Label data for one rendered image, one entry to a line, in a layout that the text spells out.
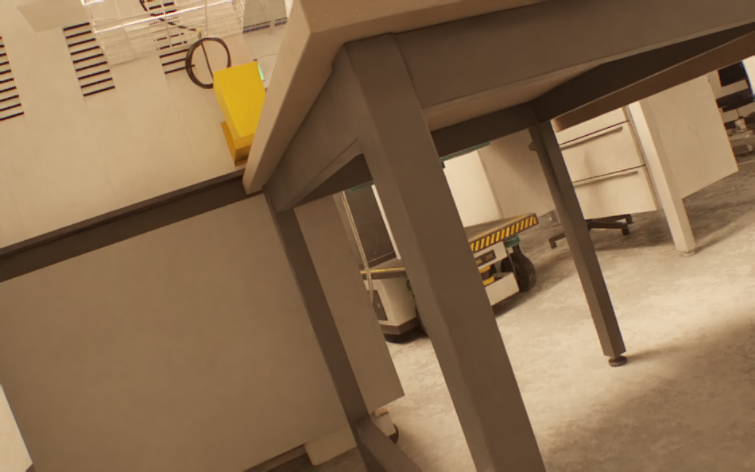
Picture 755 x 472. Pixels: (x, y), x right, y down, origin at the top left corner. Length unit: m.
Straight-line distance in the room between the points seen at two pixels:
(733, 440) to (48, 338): 1.27
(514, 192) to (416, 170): 2.68
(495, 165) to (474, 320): 2.64
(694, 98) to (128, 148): 2.14
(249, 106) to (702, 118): 1.93
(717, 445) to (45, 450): 1.24
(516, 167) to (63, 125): 2.48
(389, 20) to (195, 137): 0.83
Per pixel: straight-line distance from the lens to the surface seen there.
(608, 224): 2.83
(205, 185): 1.05
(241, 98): 1.03
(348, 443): 1.36
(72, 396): 1.15
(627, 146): 2.13
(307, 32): 0.33
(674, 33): 0.56
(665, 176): 2.06
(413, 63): 0.38
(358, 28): 0.35
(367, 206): 2.25
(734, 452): 1.00
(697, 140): 2.39
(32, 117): 1.21
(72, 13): 1.17
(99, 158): 1.15
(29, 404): 1.18
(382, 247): 2.26
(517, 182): 3.05
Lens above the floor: 0.56
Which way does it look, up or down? 1 degrees down
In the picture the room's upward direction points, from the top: 20 degrees counter-clockwise
